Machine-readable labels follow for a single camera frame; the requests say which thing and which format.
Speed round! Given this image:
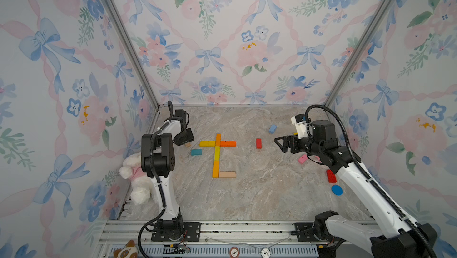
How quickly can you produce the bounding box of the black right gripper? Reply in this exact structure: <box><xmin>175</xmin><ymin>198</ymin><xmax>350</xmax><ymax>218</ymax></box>
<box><xmin>274</xmin><ymin>132</ymin><xmax>323</xmax><ymax>157</ymax></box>

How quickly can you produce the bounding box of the red long block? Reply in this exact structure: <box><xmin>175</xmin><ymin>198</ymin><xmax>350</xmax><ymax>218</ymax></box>
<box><xmin>256</xmin><ymin>138</ymin><xmax>263</xmax><ymax>149</ymax></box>

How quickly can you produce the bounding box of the lime yellow long block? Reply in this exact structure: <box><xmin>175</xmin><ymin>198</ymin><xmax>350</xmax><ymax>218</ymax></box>
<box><xmin>214</xmin><ymin>146</ymin><xmax>220</xmax><ymax>162</ymax></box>

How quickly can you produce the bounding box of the red-orange long block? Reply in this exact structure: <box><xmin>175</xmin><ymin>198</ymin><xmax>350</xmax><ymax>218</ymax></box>
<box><xmin>220</xmin><ymin>141</ymin><xmax>236</xmax><ymax>147</ymax></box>

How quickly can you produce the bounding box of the golden yellow long block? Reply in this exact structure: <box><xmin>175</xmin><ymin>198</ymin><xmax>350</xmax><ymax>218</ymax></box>
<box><xmin>212</xmin><ymin>160</ymin><xmax>220</xmax><ymax>178</ymax></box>

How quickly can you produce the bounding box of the beige long block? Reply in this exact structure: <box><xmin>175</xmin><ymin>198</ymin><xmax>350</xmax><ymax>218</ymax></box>
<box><xmin>219</xmin><ymin>171</ymin><xmax>236</xmax><ymax>178</ymax></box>

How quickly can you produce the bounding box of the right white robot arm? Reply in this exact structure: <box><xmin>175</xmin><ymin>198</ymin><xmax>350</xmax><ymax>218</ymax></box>
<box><xmin>274</xmin><ymin>104</ymin><xmax>438</xmax><ymax>258</ymax></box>

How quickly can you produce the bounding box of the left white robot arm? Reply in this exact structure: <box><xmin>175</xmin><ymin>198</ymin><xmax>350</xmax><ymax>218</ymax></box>
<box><xmin>140</xmin><ymin>101</ymin><xmax>194</xmax><ymax>242</ymax></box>

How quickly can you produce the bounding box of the teal short block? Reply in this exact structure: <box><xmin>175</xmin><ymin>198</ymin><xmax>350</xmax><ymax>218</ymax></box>
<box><xmin>191</xmin><ymin>149</ymin><xmax>203</xmax><ymax>156</ymax></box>

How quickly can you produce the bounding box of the light blue short block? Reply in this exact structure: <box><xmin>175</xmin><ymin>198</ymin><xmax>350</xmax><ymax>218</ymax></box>
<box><xmin>269</xmin><ymin>125</ymin><xmax>277</xmax><ymax>134</ymax></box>

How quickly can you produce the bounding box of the pink short block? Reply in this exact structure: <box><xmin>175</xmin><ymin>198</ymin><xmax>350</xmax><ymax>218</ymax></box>
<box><xmin>298</xmin><ymin>154</ymin><xmax>308</xmax><ymax>165</ymax></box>

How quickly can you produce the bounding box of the amber orange long block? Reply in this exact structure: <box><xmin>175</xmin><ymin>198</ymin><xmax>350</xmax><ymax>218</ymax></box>
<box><xmin>215</xmin><ymin>134</ymin><xmax>221</xmax><ymax>147</ymax></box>

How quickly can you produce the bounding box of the red toy brick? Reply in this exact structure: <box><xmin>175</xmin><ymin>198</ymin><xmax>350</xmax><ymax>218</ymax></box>
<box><xmin>326</xmin><ymin>169</ymin><xmax>337</xmax><ymax>184</ymax></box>

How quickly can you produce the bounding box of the white plush toy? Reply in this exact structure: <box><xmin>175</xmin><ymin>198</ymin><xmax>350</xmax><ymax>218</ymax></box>
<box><xmin>119</xmin><ymin>153</ymin><xmax>154</xmax><ymax>205</ymax></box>

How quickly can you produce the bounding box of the blue round disc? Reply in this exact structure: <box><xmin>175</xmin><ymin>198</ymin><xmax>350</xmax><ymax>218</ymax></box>
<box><xmin>331</xmin><ymin>184</ymin><xmax>343</xmax><ymax>196</ymax></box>

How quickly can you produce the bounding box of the small plush animal toy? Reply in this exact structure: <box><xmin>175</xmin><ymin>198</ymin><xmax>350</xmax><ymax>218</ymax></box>
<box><xmin>113</xmin><ymin>240</ymin><xmax>138</xmax><ymax>258</ymax></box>

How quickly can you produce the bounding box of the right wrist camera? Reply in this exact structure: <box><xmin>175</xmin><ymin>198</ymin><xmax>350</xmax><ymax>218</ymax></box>
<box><xmin>291</xmin><ymin>114</ymin><xmax>313</xmax><ymax>139</ymax></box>

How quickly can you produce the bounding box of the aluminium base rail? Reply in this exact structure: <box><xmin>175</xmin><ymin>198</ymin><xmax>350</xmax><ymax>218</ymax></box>
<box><xmin>89</xmin><ymin>219</ymin><xmax>401</xmax><ymax>258</ymax></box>

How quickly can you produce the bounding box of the aluminium corner post left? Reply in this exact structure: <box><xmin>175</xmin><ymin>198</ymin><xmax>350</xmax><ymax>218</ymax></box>
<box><xmin>101</xmin><ymin>0</ymin><xmax>159</xmax><ymax>111</ymax></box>

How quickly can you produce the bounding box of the aluminium corner post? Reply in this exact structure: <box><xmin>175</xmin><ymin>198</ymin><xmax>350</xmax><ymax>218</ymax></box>
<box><xmin>101</xmin><ymin>0</ymin><xmax>159</xmax><ymax>111</ymax></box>
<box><xmin>324</xmin><ymin>0</ymin><xmax>395</xmax><ymax>107</ymax></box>

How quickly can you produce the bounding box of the aluminium corner post right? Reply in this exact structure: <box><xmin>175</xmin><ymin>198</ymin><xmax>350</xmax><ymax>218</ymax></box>
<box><xmin>324</xmin><ymin>0</ymin><xmax>395</xmax><ymax>107</ymax></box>

